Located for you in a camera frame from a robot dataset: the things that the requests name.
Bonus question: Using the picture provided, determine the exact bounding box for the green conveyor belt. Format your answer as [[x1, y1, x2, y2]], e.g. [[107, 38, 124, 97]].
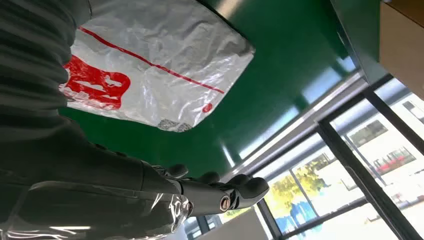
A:
[[58, 0, 359, 180]]

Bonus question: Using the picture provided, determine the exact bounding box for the brown cardboard delivery box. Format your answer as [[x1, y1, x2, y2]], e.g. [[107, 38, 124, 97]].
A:
[[378, 0, 424, 101]]

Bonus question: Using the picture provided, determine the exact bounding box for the green topped table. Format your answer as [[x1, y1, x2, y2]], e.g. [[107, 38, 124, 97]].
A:
[[329, 0, 395, 86]]

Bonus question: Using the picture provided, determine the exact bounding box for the black window frame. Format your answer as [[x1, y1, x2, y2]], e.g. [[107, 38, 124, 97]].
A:
[[185, 74, 424, 240]]

